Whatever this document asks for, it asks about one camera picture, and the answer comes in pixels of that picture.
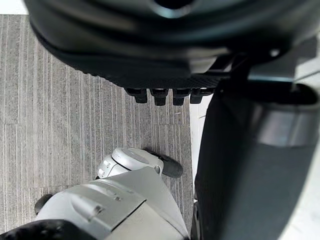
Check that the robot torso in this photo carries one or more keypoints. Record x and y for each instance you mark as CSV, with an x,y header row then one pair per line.
x,y
50,231

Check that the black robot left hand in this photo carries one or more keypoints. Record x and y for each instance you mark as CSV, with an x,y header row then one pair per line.
x,y
155,45

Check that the dark robot foot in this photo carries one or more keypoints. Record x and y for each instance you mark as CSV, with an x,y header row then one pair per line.
x,y
172,168
42,202

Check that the silver robot leg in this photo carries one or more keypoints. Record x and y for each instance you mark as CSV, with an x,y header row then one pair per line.
x,y
120,195

